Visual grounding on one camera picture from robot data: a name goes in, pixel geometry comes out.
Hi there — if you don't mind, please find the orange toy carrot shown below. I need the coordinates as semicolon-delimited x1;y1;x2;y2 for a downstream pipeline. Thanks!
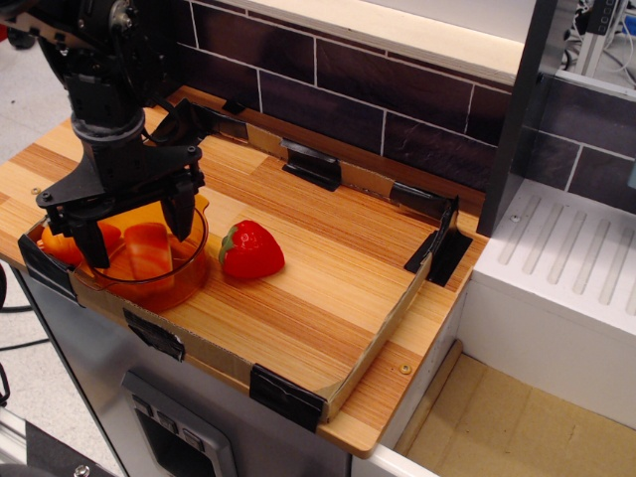
37;222;121;265

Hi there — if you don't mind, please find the white toy sink drainboard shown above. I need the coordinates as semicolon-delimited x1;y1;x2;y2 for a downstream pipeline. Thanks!
458;181;635;426

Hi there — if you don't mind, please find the black caster wheel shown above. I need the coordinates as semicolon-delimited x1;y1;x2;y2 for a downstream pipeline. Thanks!
7;27;36;50

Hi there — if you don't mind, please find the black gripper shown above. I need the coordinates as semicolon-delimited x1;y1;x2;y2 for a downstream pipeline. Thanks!
36;111;205;268

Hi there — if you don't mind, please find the dark grey vertical post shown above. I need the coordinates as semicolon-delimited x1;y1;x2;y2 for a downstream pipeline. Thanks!
477;0;576;237

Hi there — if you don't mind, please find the black cable on floor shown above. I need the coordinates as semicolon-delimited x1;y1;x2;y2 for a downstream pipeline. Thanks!
0;262;50;403

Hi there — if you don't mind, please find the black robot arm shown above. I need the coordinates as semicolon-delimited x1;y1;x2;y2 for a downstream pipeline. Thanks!
1;1;205;268

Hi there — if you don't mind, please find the red toy strawberry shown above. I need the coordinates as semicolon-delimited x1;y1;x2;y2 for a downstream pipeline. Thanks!
219;220;285;279

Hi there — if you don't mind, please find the silver toy oven front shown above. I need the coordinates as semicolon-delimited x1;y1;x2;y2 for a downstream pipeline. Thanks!
14;270;352;476

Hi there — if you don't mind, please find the cardboard fence with black tape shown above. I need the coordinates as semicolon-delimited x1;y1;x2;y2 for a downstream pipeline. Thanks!
19;128;483;447

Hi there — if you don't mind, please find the salmon sushi toy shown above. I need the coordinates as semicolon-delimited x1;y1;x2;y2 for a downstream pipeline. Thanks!
124;223;174;291

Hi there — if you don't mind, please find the orange transparent plastic pot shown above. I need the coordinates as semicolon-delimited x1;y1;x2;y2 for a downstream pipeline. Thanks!
76;196;210;312

